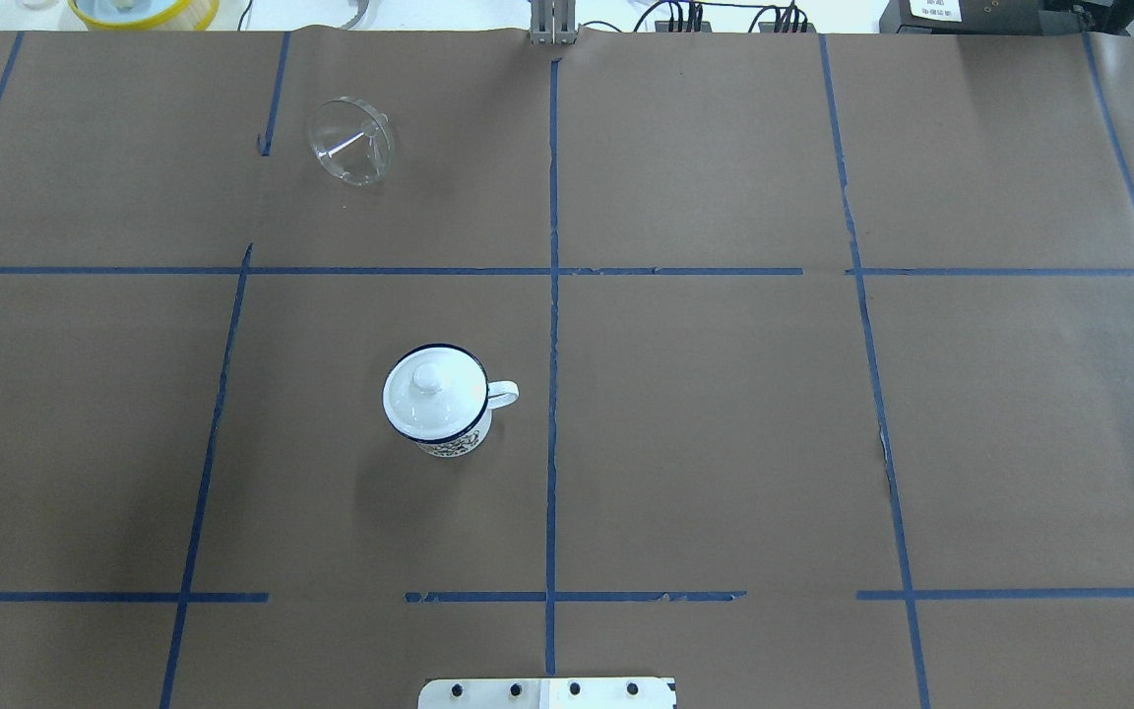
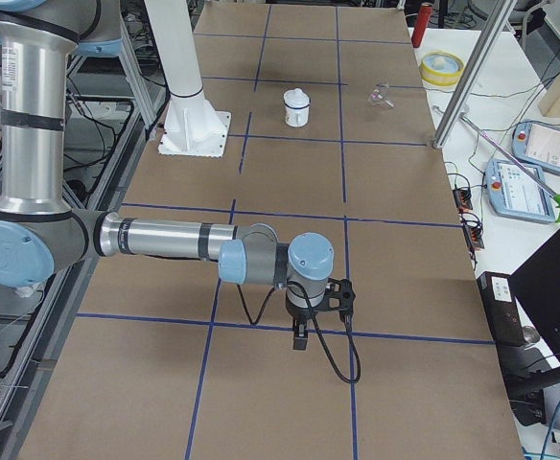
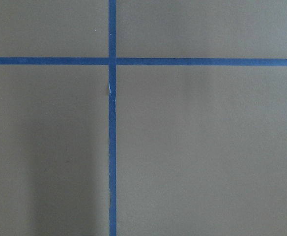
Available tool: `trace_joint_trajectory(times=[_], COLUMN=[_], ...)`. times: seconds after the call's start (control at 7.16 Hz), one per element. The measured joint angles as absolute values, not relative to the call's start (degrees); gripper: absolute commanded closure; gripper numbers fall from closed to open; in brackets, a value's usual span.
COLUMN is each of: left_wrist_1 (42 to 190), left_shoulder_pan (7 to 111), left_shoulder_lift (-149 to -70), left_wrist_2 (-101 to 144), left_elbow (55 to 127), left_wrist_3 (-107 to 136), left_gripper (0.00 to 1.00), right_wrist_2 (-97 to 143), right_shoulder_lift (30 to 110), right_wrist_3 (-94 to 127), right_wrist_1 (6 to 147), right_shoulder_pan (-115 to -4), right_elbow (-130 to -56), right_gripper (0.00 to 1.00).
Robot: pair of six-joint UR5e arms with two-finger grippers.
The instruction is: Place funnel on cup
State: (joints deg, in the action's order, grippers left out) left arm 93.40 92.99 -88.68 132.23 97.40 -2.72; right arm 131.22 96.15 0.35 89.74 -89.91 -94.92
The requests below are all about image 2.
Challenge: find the white enamel cup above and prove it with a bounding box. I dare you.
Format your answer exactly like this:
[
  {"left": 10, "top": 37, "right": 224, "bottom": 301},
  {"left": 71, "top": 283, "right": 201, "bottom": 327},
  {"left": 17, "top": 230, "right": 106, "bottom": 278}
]
[{"left": 285, "top": 103, "right": 310, "bottom": 127}]

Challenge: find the aluminium side frame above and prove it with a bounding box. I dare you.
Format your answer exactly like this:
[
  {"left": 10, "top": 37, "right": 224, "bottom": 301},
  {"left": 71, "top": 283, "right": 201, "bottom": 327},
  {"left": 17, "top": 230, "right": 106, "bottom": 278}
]
[{"left": 0, "top": 10, "right": 161, "bottom": 459}]

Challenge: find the clear plastic funnel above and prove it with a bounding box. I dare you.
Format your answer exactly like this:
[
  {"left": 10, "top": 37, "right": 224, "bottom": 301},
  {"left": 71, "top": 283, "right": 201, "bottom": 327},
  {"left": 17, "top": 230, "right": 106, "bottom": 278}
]
[{"left": 367, "top": 83, "right": 395, "bottom": 109}]

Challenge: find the near teach pendant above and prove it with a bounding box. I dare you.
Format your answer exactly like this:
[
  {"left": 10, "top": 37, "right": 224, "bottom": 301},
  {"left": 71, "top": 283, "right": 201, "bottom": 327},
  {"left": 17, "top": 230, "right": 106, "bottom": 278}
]
[{"left": 485, "top": 158, "right": 556, "bottom": 223}]

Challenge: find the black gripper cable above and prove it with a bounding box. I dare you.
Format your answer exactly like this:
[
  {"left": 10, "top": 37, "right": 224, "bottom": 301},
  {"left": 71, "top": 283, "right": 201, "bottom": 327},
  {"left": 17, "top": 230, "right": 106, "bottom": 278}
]
[{"left": 237, "top": 281, "right": 362, "bottom": 384}]

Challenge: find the black monitor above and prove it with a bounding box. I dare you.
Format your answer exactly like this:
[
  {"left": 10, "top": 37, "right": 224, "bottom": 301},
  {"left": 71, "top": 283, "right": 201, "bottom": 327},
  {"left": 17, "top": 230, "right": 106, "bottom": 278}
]
[{"left": 509, "top": 228, "right": 560, "bottom": 353}]

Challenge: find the far teach pendant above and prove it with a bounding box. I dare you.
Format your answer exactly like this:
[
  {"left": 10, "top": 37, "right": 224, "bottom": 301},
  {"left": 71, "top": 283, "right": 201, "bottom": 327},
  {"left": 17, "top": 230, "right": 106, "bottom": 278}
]
[{"left": 512, "top": 120, "right": 560, "bottom": 175}]

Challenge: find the white pedestal column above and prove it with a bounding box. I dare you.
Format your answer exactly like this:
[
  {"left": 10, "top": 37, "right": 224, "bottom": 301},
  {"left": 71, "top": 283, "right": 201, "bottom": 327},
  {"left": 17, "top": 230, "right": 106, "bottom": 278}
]
[{"left": 145, "top": 0, "right": 231, "bottom": 158}]

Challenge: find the metal rod green handle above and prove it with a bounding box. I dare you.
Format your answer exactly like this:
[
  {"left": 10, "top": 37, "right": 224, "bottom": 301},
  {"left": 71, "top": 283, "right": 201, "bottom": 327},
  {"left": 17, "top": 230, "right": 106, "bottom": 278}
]
[{"left": 432, "top": 104, "right": 560, "bottom": 237}]

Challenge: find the orange black connector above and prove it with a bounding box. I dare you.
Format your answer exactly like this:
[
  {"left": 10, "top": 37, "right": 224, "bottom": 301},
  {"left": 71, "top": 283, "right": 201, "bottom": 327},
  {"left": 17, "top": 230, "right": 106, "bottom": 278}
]
[
  {"left": 462, "top": 221, "right": 484, "bottom": 251},
  {"left": 453, "top": 187, "right": 473, "bottom": 212}
]

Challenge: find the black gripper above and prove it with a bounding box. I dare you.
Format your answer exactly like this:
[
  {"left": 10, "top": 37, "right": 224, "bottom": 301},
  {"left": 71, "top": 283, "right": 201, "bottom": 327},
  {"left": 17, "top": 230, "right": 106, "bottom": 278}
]
[{"left": 287, "top": 303, "right": 311, "bottom": 351}]

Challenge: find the aluminium frame post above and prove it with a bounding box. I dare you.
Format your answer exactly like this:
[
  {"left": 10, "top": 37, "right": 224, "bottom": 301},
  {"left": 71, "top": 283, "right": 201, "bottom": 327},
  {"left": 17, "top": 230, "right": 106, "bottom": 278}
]
[{"left": 432, "top": 0, "right": 516, "bottom": 149}]

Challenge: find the far orange black connector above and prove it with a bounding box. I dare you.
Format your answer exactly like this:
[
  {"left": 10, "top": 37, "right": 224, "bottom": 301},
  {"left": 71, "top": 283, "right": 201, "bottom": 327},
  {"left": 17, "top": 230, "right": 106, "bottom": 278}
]
[{"left": 453, "top": 187, "right": 473, "bottom": 212}]

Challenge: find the brown paper table cover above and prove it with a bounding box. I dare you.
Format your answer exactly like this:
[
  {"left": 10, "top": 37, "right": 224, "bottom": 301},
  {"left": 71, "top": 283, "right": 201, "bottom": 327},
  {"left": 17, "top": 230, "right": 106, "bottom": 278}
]
[{"left": 19, "top": 2, "right": 521, "bottom": 459}]

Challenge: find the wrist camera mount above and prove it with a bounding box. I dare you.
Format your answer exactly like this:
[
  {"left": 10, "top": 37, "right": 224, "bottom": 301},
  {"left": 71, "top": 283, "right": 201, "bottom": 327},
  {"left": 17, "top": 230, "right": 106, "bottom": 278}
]
[{"left": 319, "top": 278, "right": 356, "bottom": 323}]

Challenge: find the near orange black connector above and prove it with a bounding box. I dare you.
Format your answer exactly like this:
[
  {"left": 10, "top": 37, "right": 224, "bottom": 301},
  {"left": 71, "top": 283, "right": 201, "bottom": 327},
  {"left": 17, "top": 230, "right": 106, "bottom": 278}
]
[{"left": 462, "top": 221, "right": 484, "bottom": 251}]

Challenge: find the yellow tape roll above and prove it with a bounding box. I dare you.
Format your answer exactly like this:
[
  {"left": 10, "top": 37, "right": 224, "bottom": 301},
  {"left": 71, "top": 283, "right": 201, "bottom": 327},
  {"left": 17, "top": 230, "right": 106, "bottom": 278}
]
[{"left": 419, "top": 51, "right": 464, "bottom": 87}]

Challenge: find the teach pendant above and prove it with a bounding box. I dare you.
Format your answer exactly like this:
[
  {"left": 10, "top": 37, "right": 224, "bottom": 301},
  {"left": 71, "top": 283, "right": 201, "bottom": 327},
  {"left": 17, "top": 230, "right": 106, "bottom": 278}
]
[
  {"left": 485, "top": 158, "right": 556, "bottom": 223},
  {"left": 512, "top": 120, "right": 560, "bottom": 175}
]

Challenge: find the black computer box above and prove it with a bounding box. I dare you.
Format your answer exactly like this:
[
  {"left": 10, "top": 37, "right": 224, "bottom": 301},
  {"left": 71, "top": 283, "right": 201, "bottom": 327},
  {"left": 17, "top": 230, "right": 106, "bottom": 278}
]
[{"left": 477, "top": 271, "right": 527, "bottom": 348}]

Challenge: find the red cylinder tube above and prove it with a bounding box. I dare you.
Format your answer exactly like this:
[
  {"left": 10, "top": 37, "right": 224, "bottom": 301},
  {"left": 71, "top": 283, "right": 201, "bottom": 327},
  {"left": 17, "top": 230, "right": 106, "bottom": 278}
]
[{"left": 411, "top": 2, "right": 433, "bottom": 48}]

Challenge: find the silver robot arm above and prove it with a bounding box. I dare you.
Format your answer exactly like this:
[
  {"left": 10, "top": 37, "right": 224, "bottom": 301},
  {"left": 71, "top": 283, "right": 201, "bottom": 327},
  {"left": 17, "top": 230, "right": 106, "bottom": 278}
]
[{"left": 0, "top": 1, "right": 334, "bottom": 350}]

